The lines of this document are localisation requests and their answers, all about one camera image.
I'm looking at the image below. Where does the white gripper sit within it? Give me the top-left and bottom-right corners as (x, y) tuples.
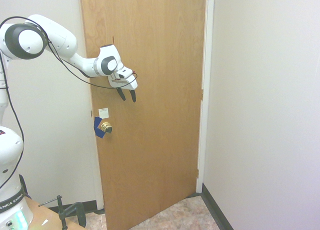
(107, 74), (139, 103)

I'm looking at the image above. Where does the black baseboard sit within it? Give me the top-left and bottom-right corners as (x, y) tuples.
(46, 199), (99, 215)
(200, 182), (235, 230)

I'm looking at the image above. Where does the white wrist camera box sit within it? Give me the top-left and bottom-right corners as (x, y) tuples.
(111, 66), (134, 81)

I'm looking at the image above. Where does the brass door knob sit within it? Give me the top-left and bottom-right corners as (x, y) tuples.
(100, 122), (114, 135)

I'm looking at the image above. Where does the blue tape patch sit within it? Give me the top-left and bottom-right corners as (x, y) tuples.
(93, 116), (107, 139)

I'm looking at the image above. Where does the brown wooden door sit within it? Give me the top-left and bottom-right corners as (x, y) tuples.
(78, 0), (210, 230)

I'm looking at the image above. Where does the black metal clamp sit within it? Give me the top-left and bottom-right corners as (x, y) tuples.
(37, 194), (87, 230)

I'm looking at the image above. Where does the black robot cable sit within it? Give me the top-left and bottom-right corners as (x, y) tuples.
(0, 16), (139, 190)

